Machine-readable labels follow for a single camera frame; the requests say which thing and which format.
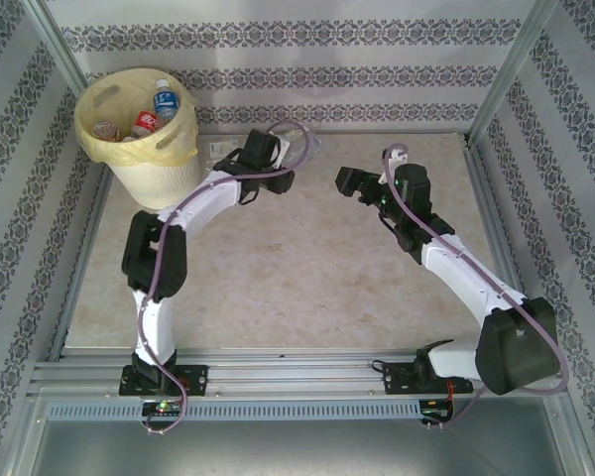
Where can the aluminium side rail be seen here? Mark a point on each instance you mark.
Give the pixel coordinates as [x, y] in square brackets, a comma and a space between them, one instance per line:
[498, 223]
[79, 268]

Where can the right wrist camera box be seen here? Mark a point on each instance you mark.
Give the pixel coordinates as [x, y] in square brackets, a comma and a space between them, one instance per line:
[395, 154]

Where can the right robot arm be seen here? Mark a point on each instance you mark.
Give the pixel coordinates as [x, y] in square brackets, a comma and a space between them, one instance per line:
[476, 287]

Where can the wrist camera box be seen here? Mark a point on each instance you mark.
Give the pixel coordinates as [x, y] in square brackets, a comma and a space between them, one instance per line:
[395, 154]
[285, 148]

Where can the blue label plastic bottle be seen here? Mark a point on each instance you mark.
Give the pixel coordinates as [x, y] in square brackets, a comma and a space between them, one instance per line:
[164, 103]

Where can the yellow plastic bin liner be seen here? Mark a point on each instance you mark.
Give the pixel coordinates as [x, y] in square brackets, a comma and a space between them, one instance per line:
[183, 154]

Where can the left black mount plate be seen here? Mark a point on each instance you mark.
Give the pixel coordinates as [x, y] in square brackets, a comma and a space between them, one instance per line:
[193, 379]

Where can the right black mount plate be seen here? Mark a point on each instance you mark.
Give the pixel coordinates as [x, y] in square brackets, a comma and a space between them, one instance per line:
[396, 379]

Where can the aluminium frame post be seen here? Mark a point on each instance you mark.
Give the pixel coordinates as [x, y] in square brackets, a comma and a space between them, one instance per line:
[511, 69]
[63, 47]

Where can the right controller board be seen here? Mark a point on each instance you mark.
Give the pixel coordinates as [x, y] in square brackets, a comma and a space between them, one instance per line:
[434, 411]

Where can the controller board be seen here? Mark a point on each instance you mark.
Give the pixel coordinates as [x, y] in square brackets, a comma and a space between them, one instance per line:
[163, 407]
[434, 411]

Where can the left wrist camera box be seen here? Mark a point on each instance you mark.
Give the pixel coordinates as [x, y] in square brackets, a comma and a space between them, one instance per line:
[285, 148]

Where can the white ribbed plastic bin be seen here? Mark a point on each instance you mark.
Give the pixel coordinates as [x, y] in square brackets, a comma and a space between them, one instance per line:
[163, 183]

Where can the left controller board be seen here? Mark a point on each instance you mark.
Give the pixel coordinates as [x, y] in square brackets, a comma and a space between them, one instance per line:
[163, 407]

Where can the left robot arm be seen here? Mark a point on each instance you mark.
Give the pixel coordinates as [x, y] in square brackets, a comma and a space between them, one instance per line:
[151, 322]

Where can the grey metal sheet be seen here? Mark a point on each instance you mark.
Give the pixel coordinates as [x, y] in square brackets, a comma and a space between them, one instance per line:
[297, 451]

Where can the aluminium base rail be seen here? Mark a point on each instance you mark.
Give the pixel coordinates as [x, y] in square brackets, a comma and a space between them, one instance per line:
[297, 372]

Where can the brown label plastic bottle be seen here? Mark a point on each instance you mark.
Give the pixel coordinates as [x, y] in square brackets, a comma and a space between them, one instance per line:
[104, 130]

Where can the red label plastic bottle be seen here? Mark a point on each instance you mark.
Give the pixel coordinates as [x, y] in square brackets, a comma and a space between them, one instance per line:
[147, 122]

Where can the black mount plate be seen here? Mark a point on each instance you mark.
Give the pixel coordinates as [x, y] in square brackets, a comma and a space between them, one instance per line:
[193, 379]
[396, 379]

